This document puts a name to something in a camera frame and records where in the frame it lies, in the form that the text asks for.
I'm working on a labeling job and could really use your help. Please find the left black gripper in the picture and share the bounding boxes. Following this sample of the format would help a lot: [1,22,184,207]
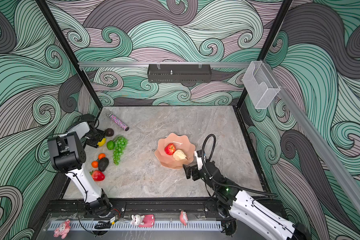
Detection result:
[85,128,105,148]

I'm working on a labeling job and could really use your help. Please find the yellow fake lemon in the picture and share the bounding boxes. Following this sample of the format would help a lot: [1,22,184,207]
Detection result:
[97,138,107,147]

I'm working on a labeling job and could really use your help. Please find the pale fake pear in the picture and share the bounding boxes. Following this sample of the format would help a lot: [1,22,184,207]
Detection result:
[173,150,188,161]

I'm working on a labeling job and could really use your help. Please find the pink wavy fruit bowl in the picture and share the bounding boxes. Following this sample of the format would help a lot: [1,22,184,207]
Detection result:
[155,133,196,170]

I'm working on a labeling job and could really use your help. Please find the red fake apple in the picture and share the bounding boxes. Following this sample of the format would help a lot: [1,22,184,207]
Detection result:
[164,143,176,156]

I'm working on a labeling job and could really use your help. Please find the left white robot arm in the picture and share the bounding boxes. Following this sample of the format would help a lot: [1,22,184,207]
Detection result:
[47,114,112,218]

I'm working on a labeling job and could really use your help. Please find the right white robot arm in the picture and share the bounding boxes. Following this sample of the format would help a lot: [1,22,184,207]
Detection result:
[183,162,312,240]

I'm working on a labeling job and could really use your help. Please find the dark brown fake fruit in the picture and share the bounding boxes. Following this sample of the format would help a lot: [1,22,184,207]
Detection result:
[105,128,115,137]

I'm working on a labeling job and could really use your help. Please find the green fake lime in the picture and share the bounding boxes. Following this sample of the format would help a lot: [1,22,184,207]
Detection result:
[107,140,115,150]

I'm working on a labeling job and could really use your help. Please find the orange fake tangerine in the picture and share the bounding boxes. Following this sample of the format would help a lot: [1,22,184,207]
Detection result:
[98,153,106,160]
[92,161,99,168]

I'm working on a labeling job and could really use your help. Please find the green fake grape bunch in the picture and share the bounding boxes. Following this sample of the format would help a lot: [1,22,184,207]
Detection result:
[113,135,128,166]

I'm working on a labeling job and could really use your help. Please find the dark fake avocado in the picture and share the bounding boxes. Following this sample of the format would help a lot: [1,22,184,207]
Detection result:
[98,158,109,172]

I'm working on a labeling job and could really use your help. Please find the red fake strawberry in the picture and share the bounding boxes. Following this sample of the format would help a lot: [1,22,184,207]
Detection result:
[90,170,105,182]

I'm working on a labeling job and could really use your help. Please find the purple sprinkle tube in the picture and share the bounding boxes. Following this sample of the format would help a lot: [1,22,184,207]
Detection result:
[106,112,129,131]

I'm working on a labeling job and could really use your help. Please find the small pink figurine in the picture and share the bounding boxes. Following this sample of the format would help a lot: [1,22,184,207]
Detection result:
[180,211,188,226]

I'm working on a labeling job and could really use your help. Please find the white bunny pink toy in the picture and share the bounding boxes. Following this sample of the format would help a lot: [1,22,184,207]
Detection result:
[131,215,155,228]

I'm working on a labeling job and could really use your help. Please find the pink plush toy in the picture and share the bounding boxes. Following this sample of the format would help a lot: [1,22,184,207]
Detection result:
[54,220,71,240]

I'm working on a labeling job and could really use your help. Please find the aluminium rail back wall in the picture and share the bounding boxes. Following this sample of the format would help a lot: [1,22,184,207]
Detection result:
[78,61,251,69]

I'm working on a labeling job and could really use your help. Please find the aluminium rail wall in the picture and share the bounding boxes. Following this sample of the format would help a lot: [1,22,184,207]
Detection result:
[263,62,360,215]
[78,61,251,69]

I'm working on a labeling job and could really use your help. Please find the black wall tray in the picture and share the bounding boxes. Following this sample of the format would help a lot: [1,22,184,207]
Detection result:
[147,65,212,84]

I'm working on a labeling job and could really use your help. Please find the white slotted cable duct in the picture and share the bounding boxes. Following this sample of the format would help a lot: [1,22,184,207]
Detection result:
[47,220,223,232]

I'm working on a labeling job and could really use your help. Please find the clear plastic wall holder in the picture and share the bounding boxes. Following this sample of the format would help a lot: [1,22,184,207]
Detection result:
[242,61,280,110]

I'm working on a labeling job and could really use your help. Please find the aluminium rail right wall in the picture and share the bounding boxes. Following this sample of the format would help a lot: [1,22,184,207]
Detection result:
[263,62,360,215]

